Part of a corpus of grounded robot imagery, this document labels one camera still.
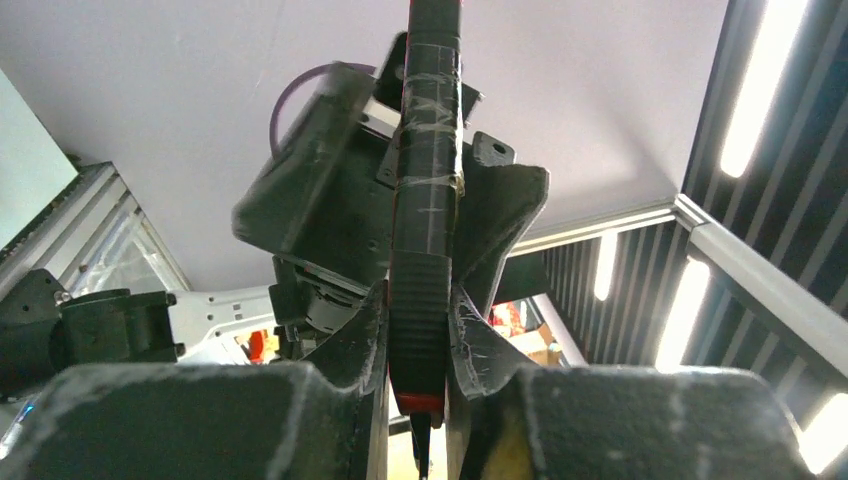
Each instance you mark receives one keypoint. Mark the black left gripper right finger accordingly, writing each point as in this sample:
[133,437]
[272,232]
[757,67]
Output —
[510,418]

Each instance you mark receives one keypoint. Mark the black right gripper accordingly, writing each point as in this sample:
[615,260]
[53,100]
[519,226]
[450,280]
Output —
[322,206]

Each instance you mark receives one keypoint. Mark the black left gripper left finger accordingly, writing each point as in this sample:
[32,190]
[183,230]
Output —
[323,417]

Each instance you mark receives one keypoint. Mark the red black utility knife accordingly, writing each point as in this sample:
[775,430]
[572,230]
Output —
[426,200]

